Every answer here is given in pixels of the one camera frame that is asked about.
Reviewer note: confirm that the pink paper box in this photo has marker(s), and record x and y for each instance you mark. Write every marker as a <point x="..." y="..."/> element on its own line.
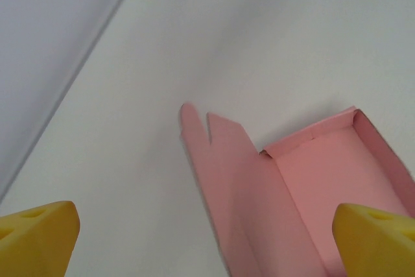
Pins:
<point x="259" y="199"/>

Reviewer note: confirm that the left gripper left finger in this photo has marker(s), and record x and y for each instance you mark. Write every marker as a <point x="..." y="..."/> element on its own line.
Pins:
<point x="35" y="241"/>

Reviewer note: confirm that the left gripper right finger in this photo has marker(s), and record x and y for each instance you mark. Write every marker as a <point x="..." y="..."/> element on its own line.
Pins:
<point x="373" y="244"/>

